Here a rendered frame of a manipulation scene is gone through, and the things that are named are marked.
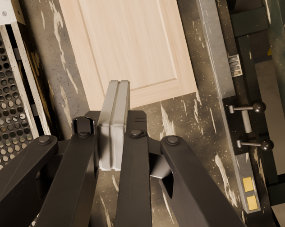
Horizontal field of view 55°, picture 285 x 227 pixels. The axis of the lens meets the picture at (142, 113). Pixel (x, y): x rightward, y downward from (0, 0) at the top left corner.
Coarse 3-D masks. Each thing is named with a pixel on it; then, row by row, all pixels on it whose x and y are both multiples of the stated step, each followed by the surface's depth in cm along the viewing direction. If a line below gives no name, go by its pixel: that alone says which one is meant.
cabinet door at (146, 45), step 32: (64, 0) 89; (96, 0) 90; (128, 0) 90; (160, 0) 90; (96, 32) 91; (128, 32) 91; (160, 32) 91; (96, 64) 92; (128, 64) 92; (160, 64) 92; (96, 96) 93; (160, 96) 93
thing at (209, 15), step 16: (208, 0) 88; (208, 16) 89; (208, 32) 89; (208, 48) 91; (224, 48) 90; (224, 64) 90; (224, 80) 91; (224, 96) 92; (224, 112) 92; (240, 160) 94; (240, 176) 95; (240, 192) 98; (256, 192) 96
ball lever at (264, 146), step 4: (240, 140) 91; (264, 140) 83; (268, 140) 82; (240, 144) 91; (244, 144) 90; (248, 144) 89; (252, 144) 88; (256, 144) 86; (260, 144) 85; (264, 144) 82; (268, 144) 82; (272, 144) 82; (264, 148) 82; (268, 148) 82; (272, 148) 82
